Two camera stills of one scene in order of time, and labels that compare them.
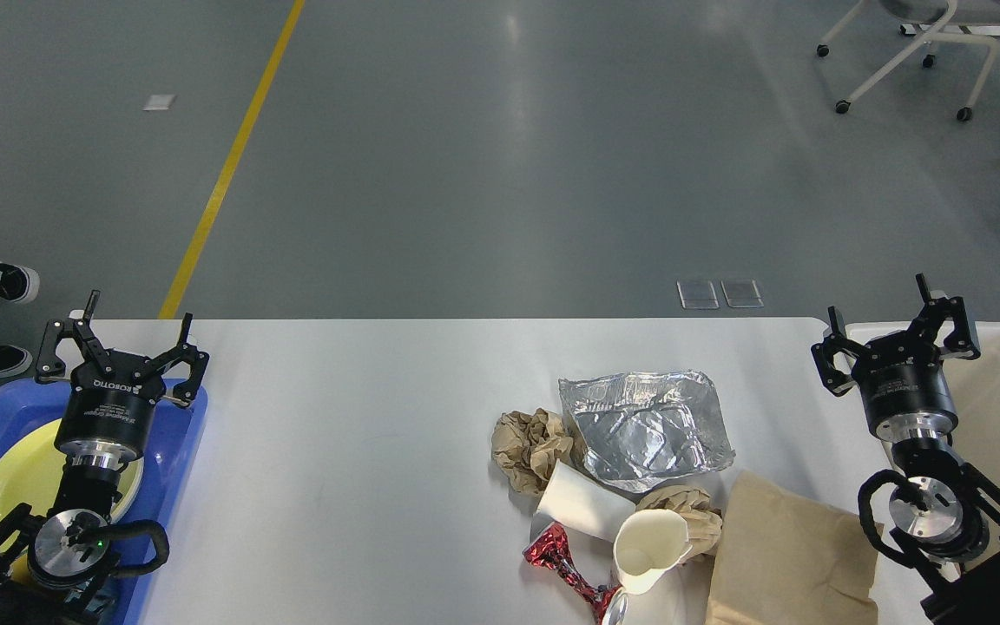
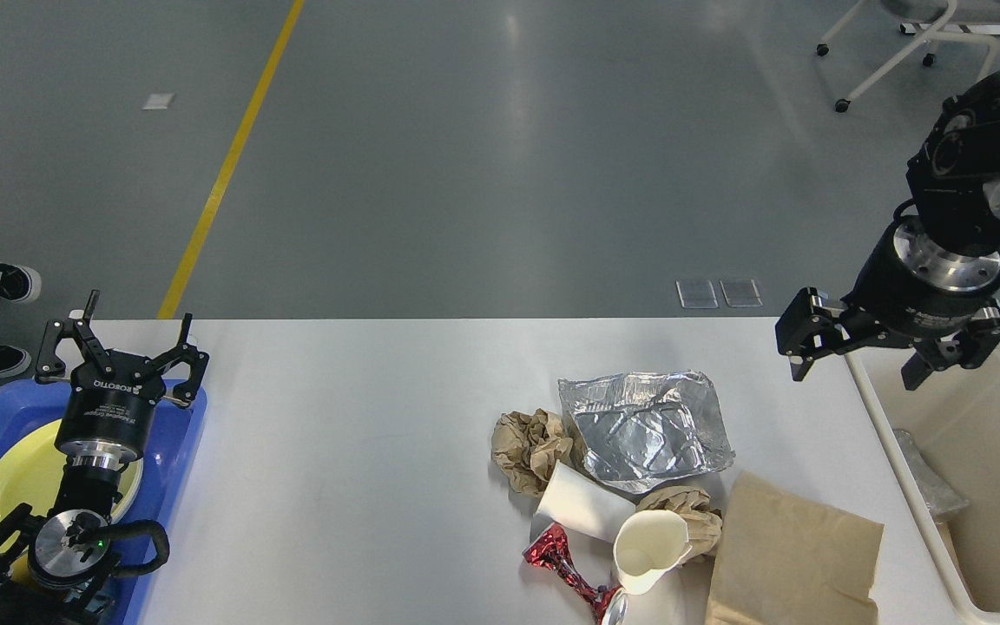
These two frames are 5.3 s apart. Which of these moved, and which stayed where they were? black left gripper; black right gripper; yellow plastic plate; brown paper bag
Moved: black right gripper
Stayed: yellow plastic plate; black left gripper; brown paper bag
